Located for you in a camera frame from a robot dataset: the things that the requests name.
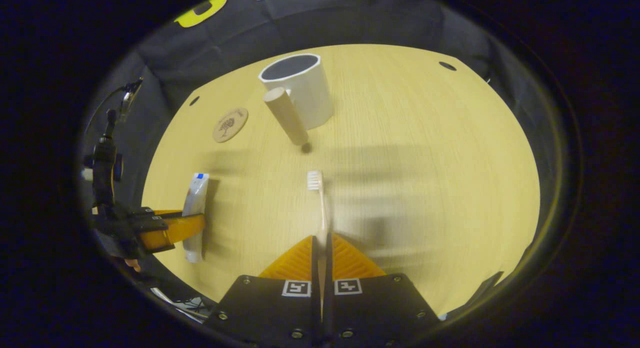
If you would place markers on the black backdrop cloth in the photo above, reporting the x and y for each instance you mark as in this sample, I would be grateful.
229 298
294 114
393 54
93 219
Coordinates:
225 43

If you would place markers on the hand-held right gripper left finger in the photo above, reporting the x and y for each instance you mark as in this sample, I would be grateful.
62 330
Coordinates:
275 313

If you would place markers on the black desk grommet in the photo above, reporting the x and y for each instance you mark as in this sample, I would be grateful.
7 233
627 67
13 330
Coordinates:
194 100
447 66

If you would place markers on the round wooden coaster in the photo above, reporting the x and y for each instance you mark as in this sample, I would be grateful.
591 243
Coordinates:
230 124

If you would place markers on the white toothpaste tube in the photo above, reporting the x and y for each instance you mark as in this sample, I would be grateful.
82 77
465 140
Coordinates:
196 198

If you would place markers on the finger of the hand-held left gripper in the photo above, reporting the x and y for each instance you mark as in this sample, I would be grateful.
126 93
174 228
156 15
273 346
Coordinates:
185 227

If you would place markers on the beige toothbrush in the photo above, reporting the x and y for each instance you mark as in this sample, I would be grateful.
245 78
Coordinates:
322 208

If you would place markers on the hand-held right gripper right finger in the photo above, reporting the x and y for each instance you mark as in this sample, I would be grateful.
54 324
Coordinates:
375 308

